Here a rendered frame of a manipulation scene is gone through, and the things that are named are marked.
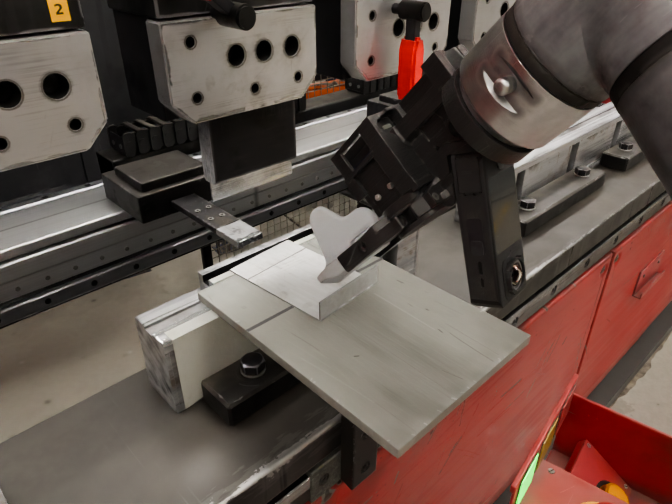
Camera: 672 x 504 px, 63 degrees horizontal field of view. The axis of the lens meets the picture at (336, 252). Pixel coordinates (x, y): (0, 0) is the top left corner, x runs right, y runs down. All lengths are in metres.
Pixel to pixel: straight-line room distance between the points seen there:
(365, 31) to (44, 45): 0.29
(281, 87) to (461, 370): 0.29
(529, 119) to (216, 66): 0.25
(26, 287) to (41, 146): 0.38
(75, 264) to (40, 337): 1.55
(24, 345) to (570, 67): 2.16
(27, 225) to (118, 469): 0.35
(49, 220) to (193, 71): 0.40
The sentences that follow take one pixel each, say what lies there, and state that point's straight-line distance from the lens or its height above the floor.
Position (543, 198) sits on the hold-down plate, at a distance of 1.02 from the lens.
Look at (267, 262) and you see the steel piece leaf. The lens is 0.59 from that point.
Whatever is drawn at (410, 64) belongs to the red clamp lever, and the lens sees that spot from 0.58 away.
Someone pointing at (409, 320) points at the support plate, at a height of 1.00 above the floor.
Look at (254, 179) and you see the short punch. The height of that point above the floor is 1.09.
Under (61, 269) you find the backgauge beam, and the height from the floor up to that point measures 0.94.
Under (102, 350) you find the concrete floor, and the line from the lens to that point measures 2.16.
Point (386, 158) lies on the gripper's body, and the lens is 0.39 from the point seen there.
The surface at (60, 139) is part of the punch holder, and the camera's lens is 0.42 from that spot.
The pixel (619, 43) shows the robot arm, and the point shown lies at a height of 1.27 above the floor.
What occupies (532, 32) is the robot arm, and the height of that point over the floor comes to 1.27.
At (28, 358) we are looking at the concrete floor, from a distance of 2.24.
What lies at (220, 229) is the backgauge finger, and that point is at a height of 1.01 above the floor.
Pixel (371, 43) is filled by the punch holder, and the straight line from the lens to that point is 0.58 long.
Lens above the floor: 1.31
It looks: 31 degrees down
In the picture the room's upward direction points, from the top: straight up
